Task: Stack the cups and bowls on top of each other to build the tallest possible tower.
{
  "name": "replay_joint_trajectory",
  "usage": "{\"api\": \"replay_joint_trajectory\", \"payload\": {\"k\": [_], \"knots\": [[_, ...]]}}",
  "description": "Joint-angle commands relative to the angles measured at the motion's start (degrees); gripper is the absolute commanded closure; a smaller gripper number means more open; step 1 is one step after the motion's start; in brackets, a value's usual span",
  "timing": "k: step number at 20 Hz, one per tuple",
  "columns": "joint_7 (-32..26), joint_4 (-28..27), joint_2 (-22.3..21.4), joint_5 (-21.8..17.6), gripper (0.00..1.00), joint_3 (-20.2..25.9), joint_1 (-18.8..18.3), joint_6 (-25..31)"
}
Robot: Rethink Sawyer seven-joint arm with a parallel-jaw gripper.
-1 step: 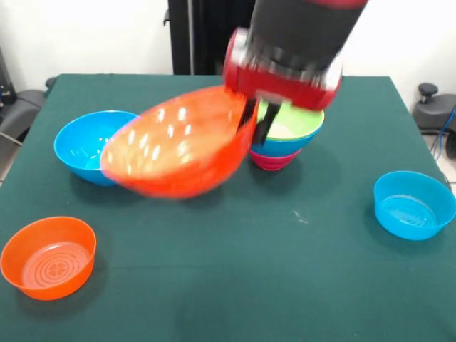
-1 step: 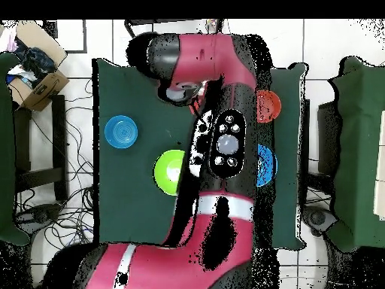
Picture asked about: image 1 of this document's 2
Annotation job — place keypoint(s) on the green plastic bowl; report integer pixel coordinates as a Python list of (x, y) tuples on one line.
[(303, 124)]

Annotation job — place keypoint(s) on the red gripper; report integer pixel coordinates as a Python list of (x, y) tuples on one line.
[(285, 85)]

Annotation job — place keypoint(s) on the black stand base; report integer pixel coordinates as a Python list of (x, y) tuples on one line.
[(432, 114), (21, 110)]

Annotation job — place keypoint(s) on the small orange flat-bottomed bowl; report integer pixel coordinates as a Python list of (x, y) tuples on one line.
[(50, 263)]

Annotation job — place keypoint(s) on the large orange plastic bowl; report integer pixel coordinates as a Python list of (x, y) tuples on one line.
[(178, 160)]

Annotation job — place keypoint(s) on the small blue flat-bottomed bowl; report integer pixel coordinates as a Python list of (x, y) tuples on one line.
[(413, 213)]

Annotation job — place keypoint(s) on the dark green tablecloth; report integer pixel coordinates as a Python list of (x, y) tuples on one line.
[(249, 267)]

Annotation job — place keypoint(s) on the pink plastic bowl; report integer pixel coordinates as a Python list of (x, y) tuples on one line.
[(274, 162)]

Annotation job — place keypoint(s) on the large blue plastic bowl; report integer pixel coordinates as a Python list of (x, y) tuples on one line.
[(78, 142), (285, 144)]

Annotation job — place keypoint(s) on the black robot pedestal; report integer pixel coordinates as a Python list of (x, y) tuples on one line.
[(206, 35)]

